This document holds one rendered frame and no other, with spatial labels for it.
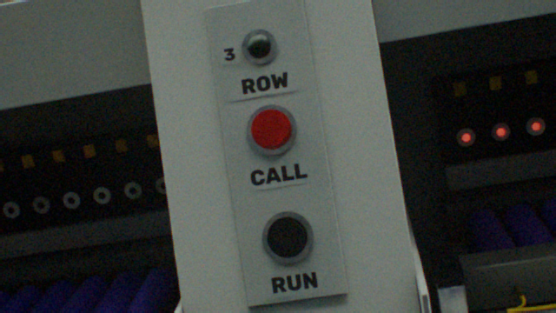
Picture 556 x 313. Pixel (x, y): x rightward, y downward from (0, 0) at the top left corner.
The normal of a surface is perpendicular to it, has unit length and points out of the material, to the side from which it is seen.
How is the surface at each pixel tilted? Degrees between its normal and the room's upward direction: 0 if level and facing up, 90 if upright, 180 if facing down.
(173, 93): 90
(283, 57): 90
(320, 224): 90
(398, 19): 109
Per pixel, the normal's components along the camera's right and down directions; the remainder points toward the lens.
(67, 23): -0.08, 0.26
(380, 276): -0.14, -0.07
